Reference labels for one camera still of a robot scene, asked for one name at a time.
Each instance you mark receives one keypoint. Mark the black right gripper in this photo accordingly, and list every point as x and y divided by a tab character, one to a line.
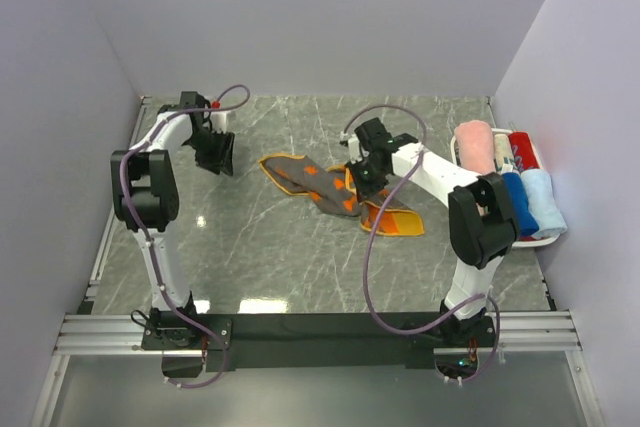
363	190

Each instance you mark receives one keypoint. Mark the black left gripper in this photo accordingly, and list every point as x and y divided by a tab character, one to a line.
222	159

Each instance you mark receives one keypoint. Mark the grey orange giraffe towel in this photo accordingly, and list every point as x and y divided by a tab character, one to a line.
332	190

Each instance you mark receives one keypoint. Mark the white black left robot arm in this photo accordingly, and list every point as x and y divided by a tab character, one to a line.
146	200

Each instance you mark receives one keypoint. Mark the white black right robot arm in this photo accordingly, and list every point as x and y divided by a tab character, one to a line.
482	220

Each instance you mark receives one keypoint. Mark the pink rolled towel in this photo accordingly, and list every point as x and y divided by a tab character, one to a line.
475	141

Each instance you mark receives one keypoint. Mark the cream patterned rolled towel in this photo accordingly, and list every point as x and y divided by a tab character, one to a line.
503	155

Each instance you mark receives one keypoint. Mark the red rolled towel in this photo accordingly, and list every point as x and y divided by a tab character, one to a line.
523	151

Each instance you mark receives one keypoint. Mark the dark blue rolled towel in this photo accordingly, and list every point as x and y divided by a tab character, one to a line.
527	223

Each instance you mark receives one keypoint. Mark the light blue rolled towel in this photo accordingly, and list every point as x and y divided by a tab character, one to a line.
542	206

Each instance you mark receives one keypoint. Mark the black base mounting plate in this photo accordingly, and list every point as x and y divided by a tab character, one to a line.
277	340

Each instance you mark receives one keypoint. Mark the white towel basket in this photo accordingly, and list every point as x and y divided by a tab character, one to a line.
528	242

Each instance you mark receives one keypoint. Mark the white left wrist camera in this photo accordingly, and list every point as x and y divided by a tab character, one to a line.
218	116

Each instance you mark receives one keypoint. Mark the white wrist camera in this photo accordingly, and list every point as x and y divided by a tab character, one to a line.
351	142
218	116

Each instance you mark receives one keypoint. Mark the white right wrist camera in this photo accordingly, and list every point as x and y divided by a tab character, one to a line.
351	142

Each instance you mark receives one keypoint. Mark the aluminium frame rail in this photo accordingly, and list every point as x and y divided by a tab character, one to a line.
521	331

